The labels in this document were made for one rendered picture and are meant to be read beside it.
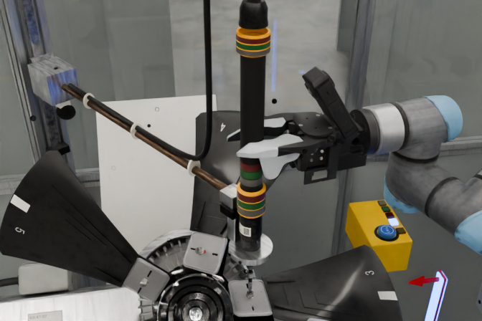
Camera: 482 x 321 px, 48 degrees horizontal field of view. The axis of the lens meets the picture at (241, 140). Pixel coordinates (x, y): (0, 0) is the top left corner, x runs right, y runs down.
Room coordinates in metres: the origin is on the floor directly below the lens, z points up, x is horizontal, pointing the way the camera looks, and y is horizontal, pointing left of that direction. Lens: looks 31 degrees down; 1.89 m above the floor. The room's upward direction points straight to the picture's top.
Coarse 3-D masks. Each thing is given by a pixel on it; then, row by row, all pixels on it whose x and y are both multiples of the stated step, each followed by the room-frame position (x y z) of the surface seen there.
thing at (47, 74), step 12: (36, 60) 1.12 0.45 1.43; (48, 60) 1.13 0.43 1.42; (60, 60) 1.13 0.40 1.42; (36, 72) 1.08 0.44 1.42; (48, 72) 1.06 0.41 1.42; (60, 72) 1.07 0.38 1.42; (72, 72) 1.08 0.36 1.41; (36, 84) 1.09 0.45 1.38; (48, 84) 1.04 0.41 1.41; (60, 84) 1.06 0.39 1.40; (72, 84) 1.08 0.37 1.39; (48, 96) 1.05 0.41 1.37; (60, 96) 1.06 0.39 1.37; (72, 96) 1.08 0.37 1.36
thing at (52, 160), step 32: (64, 160) 0.72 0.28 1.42; (32, 192) 0.71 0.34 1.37; (64, 192) 0.70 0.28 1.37; (32, 224) 0.70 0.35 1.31; (64, 224) 0.69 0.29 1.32; (96, 224) 0.68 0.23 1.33; (32, 256) 0.70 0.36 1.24; (64, 256) 0.69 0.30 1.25; (96, 256) 0.67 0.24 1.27; (128, 256) 0.66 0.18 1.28
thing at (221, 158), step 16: (224, 112) 0.89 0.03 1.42; (224, 144) 0.84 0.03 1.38; (208, 160) 0.83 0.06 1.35; (224, 160) 0.81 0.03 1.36; (224, 176) 0.78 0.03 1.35; (208, 192) 0.78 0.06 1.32; (192, 208) 0.78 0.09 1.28; (208, 208) 0.75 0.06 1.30; (192, 224) 0.75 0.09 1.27; (208, 224) 0.73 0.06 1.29; (224, 224) 0.71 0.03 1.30
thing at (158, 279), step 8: (136, 264) 0.66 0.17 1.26; (144, 264) 0.65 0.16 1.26; (136, 272) 0.66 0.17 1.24; (144, 272) 0.66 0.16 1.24; (152, 272) 0.65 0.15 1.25; (160, 272) 0.65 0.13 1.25; (128, 280) 0.67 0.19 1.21; (136, 280) 0.66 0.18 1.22; (152, 280) 0.65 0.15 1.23; (160, 280) 0.65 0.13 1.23; (168, 280) 0.64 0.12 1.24; (128, 288) 0.67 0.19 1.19; (136, 288) 0.67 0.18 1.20; (144, 288) 0.66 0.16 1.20; (152, 288) 0.66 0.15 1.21; (160, 288) 0.65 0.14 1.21; (144, 296) 0.66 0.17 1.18; (152, 296) 0.66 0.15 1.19
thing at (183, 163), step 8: (64, 88) 1.05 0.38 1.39; (80, 96) 1.01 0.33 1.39; (88, 104) 0.98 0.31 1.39; (104, 112) 0.94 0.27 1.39; (112, 120) 0.92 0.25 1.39; (120, 120) 0.90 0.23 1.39; (128, 128) 0.88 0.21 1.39; (136, 136) 0.86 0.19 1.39; (144, 136) 0.85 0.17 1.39; (152, 144) 0.82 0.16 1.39; (160, 152) 0.81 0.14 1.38; (168, 152) 0.79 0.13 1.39; (176, 160) 0.77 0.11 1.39; (184, 160) 0.76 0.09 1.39; (192, 168) 0.74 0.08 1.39; (200, 168) 0.74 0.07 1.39; (200, 176) 0.73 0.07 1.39; (208, 176) 0.72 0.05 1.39; (216, 184) 0.70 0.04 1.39; (224, 184) 0.70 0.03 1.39
